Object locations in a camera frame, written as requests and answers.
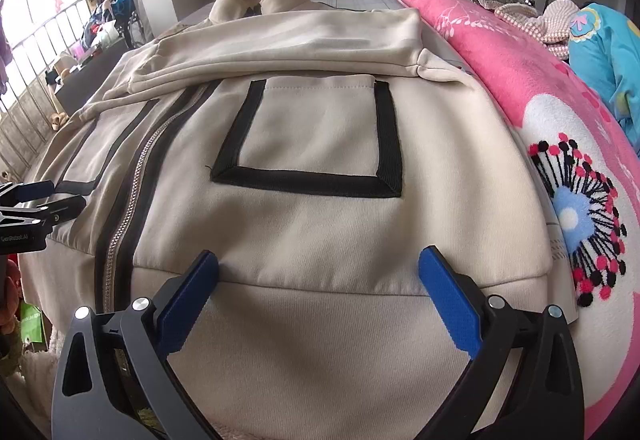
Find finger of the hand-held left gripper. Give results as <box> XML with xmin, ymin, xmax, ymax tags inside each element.
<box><xmin>0</xmin><ymin>180</ymin><xmax>55</xmax><ymax>207</ymax></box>
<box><xmin>0</xmin><ymin>195</ymin><xmax>87</xmax><ymax>233</ymax></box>

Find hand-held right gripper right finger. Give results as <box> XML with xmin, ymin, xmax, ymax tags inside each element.
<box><xmin>419</xmin><ymin>245</ymin><xmax>586</xmax><ymax>440</ymax></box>

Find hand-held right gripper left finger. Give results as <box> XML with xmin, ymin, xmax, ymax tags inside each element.
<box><xmin>51</xmin><ymin>249</ymin><xmax>221</xmax><ymax>440</ymax></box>

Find cream zip jacket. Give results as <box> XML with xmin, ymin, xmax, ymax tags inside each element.
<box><xmin>17</xmin><ymin>0</ymin><xmax>576</xmax><ymax>440</ymax></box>

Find green shopping bag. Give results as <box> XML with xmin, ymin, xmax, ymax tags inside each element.
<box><xmin>20</xmin><ymin>302</ymin><xmax>48</xmax><ymax>351</ymax></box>

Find dark cabinet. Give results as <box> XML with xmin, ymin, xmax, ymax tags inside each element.
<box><xmin>54</xmin><ymin>55</ymin><xmax>126</xmax><ymax>116</ymax></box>

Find metal window railing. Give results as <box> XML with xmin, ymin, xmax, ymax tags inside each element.
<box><xmin>0</xmin><ymin>0</ymin><xmax>96</xmax><ymax>181</ymax></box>

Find white fluffy blanket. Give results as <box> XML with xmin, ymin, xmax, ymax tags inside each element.
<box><xmin>7</xmin><ymin>320</ymin><xmax>61</xmax><ymax>440</ymax></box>

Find wheelchair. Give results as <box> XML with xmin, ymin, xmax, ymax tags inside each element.
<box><xmin>122</xmin><ymin>12</ymin><xmax>151</xmax><ymax>44</ymax></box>

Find pink floral blanket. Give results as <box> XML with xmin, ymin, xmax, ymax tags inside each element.
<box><xmin>390</xmin><ymin>0</ymin><xmax>640</xmax><ymax>440</ymax></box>

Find blue cartoon print blanket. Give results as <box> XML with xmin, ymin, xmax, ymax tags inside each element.
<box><xmin>567</xmin><ymin>2</ymin><xmax>640</xmax><ymax>156</ymax></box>

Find pink checkered cloth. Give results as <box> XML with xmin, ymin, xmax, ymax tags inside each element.
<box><xmin>495</xmin><ymin>0</ymin><xmax>581</xmax><ymax>58</ymax></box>

